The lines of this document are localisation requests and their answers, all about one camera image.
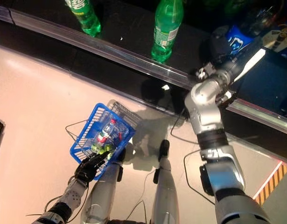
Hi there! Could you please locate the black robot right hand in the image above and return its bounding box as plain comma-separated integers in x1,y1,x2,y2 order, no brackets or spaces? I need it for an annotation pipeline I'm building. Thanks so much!
198,24,267,83

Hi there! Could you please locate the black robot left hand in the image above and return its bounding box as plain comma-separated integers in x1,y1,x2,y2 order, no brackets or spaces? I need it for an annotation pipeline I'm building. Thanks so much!
74,150,111,184

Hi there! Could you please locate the cola bottle blue label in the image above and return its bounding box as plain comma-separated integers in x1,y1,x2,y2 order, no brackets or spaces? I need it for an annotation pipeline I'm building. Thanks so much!
224,24,255,57

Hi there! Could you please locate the blue plastic shopping basket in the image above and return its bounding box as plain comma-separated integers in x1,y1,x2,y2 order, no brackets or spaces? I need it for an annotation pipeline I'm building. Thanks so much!
70,103,136,182

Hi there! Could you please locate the silver robot left leg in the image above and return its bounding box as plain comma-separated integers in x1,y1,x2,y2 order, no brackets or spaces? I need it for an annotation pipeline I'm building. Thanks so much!
80,161,124,224

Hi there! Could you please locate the silver robot leg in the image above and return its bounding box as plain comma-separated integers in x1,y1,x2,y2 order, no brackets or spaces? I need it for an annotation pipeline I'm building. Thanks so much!
80,161,124,224
152,156,180,224

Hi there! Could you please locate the green soda bottle yellow cap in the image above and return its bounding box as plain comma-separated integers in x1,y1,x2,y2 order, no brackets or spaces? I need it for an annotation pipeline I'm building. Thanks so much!
150,0,185,64
64,0,102,38

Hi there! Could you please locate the black robot right foot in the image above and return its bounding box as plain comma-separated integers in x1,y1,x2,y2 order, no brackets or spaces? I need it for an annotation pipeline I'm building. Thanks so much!
158,139,170,162

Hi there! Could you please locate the silver robot right leg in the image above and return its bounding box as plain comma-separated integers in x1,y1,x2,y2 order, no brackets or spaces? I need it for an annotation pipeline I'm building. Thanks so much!
152,156,180,224

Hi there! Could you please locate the yellow black hazard tape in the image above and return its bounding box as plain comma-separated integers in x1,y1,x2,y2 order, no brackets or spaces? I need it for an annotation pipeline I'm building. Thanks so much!
254,162,287,206

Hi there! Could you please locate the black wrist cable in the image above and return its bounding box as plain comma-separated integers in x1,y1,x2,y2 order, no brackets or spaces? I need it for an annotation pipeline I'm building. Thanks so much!
44,184,90,217
170,109,216,205

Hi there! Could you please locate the clear plastic shelf rail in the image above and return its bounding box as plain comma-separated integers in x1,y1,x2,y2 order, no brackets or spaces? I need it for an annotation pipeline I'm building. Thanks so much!
0,4,191,88
226,99,287,136

